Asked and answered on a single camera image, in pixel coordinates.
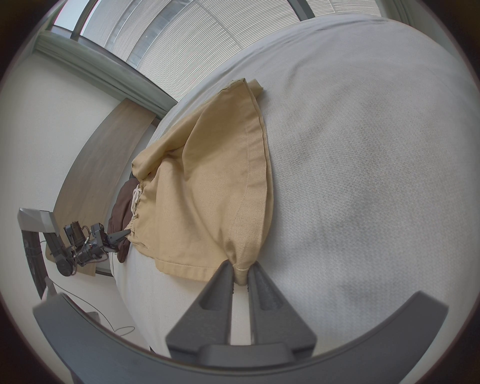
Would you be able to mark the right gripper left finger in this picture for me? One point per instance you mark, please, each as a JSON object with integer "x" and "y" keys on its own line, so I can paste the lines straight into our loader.
{"x": 210, "y": 311}

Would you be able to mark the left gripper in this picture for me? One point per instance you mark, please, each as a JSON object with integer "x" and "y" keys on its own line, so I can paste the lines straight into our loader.
{"x": 93, "y": 253}

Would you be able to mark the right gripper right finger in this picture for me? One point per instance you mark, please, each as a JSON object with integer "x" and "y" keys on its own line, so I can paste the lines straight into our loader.
{"x": 277, "y": 318}

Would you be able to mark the tan shorts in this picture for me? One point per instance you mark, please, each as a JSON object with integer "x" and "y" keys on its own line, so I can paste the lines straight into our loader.
{"x": 210, "y": 168}

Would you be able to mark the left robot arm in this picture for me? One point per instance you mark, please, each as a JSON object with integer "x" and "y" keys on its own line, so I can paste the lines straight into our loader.
{"x": 37, "y": 219}

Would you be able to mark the brown shorts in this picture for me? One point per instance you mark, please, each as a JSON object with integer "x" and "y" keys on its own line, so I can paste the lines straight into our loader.
{"x": 120, "y": 210}

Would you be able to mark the grey-green curtain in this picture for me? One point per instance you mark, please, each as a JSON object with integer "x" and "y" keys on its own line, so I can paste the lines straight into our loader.
{"x": 112, "y": 80}
{"x": 401, "y": 9}

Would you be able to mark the window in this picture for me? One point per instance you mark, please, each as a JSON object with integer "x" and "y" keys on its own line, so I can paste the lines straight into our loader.
{"x": 187, "y": 33}

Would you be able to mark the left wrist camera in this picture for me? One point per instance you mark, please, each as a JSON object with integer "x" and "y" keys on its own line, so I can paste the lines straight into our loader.
{"x": 98, "y": 229}

